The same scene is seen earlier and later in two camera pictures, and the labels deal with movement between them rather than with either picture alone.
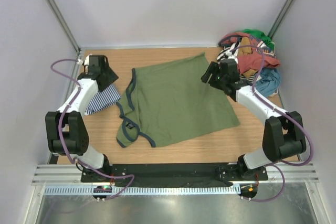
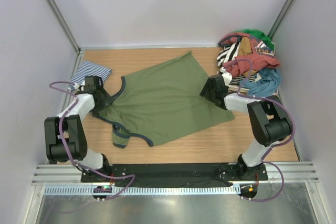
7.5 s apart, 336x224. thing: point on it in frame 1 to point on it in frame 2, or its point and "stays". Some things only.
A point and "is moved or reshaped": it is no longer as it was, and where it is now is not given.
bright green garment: (259, 35) stays
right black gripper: (214, 68) to (205, 90)
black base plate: (175, 174) stays
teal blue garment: (270, 80) stays
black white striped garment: (232, 48) stays
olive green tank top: (172, 99) is moved or reshaped
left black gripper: (112, 77) to (106, 100)
